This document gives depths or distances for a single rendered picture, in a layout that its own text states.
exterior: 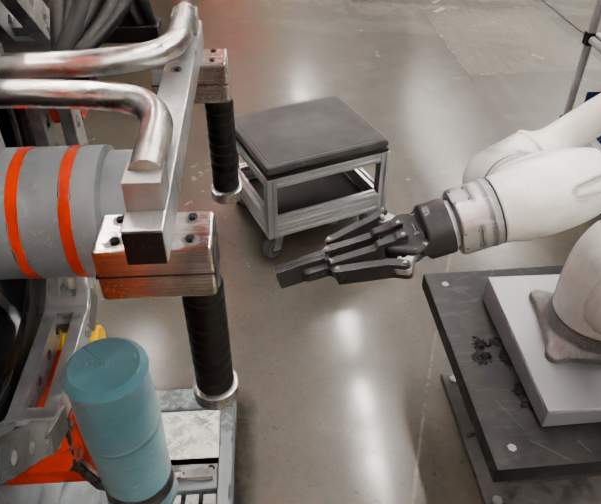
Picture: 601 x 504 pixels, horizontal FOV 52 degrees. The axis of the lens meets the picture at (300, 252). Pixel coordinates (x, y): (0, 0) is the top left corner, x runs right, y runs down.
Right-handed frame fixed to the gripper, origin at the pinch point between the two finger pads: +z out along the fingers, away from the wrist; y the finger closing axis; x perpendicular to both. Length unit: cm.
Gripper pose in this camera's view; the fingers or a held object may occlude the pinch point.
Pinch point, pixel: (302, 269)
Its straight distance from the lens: 82.1
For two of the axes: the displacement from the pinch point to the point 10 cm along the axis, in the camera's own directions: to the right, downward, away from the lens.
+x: 2.7, 7.2, 6.4
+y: 1.4, 6.3, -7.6
